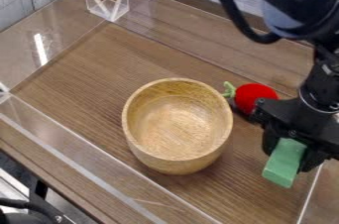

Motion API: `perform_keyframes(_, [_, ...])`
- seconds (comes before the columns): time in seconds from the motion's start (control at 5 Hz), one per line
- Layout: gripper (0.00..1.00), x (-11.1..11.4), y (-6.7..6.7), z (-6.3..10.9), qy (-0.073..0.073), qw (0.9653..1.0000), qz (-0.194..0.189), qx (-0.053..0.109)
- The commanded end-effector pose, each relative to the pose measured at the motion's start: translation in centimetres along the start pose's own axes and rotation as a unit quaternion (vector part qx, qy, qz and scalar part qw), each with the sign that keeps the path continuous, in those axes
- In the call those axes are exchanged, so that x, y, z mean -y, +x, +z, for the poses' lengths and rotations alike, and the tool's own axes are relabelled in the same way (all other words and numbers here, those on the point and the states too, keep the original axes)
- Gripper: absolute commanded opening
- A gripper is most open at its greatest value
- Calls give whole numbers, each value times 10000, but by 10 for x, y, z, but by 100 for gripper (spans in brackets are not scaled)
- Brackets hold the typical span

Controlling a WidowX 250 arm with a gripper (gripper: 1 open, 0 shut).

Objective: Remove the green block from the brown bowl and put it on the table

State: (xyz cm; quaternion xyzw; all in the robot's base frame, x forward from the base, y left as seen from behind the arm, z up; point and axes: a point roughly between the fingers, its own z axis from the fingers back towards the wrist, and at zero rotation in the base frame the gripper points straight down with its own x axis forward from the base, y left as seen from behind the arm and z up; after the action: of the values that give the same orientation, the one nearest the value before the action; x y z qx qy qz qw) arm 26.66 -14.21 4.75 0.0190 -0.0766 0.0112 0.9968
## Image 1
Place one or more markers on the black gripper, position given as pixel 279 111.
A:
pixel 304 118

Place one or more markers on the green rectangular block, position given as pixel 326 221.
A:
pixel 282 165

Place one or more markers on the brown wooden bowl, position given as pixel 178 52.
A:
pixel 176 122

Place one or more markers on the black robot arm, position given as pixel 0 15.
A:
pixel 310 21

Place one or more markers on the red plush strawberry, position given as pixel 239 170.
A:
pixel 246 94

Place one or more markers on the clear acrylic front wall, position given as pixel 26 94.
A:
pixel 98 181

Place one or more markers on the black table clamp bracket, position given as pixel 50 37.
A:
pixel 23 207

